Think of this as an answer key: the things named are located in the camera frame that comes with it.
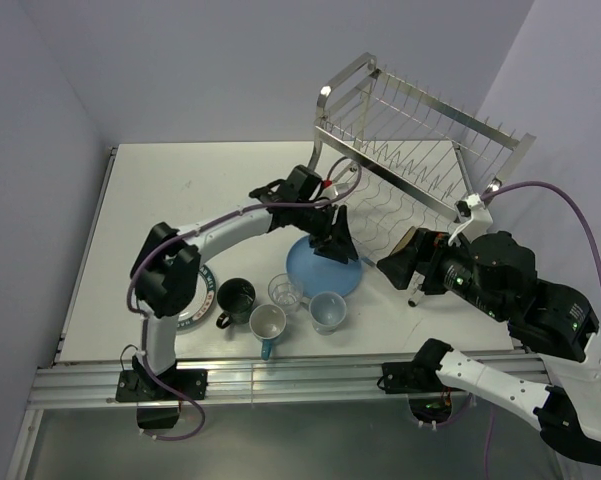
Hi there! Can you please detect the black bowl tan outside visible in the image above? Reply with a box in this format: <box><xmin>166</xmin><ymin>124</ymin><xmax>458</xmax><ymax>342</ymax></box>
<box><xmin>391</xmin><ymin>226</ymin><xmax>417</xmax><ymax>254</ymax></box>

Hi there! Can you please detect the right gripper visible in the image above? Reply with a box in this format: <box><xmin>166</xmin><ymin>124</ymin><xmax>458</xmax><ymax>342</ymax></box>
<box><xmin>373</xmin><ymin>223</ymin><xmax>504</xmax><ymax>317</ymax></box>

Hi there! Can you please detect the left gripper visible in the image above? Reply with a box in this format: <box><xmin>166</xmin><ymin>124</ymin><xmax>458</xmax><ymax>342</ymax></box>
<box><xmin>291</xmin><ymin>200</ymin><xmax>357</xmax><ymax>265</ymax></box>

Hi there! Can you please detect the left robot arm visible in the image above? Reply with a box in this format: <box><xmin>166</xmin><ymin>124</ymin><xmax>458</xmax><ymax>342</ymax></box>
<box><xmin>126</xmin><ymin>177</ymin><xmax>358</xmax><ymax>399</ymax></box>

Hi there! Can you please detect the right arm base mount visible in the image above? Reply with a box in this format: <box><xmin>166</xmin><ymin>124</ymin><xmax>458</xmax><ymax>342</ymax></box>
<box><xmin>376</xmin><ymin>361</ymin><xmax>476</xmax><ymax>431</ymax></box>

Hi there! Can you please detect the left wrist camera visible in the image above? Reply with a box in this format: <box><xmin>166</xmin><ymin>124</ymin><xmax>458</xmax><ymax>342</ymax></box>
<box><xmin>277</xmin><ymin>165</ymin><xmax>353</xmax><ymax>206</ymax></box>

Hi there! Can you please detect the aluminium mounting rail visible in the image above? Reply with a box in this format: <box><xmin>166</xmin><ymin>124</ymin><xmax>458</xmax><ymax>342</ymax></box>
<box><xmin>27</xmin><ymin>349</ymin><xmax>536</xmax><ymax>412</ymax></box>

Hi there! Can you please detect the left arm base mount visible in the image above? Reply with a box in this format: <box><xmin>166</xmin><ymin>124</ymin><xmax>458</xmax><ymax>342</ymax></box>
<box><xmin>114</xmin><ymin>369</ymin><xmax>208</xmax><ymax>432</ymax></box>

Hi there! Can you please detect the black mug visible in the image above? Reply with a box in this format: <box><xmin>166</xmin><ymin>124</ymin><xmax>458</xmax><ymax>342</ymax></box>
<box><xmin>216</xmin><ymin>278</ymin><xmax>256</xmax><ymax>329</ymax></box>

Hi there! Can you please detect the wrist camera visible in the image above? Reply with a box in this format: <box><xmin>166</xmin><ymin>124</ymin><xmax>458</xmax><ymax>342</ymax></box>
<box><xmin>277</xmin><ymin>165</ymin><xmax>353</xmax><ymax>206</ymax></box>
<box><xmin>448</xmin><ymin>194</ymin><xmax>493</xmax><ymax>245</ymax></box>

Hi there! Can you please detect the blue plastic plate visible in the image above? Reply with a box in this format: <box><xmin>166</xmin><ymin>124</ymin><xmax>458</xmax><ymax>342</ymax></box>
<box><xmin>285</xmin><ymin>236</ymin><xmax>363</xmax><ymax>298</ymax></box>

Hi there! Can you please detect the clear plastic glass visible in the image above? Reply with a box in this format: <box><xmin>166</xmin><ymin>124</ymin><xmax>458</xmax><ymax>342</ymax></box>
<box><xmin>268</xmin><ymin>273</ymin><xmax>304</xmax><ymax>314</ymax></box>

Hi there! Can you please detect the white plate green rim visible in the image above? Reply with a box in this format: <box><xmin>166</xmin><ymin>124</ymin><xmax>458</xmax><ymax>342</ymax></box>
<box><xmin>177</xmin><ymin>265</ymin><xmax>218</xmax><ymax>334</ymax></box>

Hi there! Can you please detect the teal mug white inside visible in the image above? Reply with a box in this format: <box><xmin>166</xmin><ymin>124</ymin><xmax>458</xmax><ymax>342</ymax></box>
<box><xmin>249</xmin><ymin>304</ymin><xmax>287</xmax><ymax>361</ymax></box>

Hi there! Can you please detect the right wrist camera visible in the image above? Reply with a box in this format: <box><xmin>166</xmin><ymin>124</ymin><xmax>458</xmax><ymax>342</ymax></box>
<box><xmin>448</xmin><ymin>194</ymin><xmax>493</xmax><ymax>245</ymax></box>

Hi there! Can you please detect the grey blue plastic cup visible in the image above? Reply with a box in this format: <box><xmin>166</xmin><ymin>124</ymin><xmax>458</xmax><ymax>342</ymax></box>
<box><xmin>308</xmin><ymin>292</ymin><xmax>347</xmax><ymax>335</ymax></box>

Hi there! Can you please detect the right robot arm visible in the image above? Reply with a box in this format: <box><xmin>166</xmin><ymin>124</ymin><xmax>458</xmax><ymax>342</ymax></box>
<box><xmin>377</xmin><ymin>228</ymin><xmax>601</xmax><ymax>466</ymax></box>

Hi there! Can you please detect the stainless steel dish rack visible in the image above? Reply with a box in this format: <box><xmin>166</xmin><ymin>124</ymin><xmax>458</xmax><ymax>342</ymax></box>
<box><xmin>306</xmin><ymin>51</ymin><xmax>537</xmax><ymax>306</ymax></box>

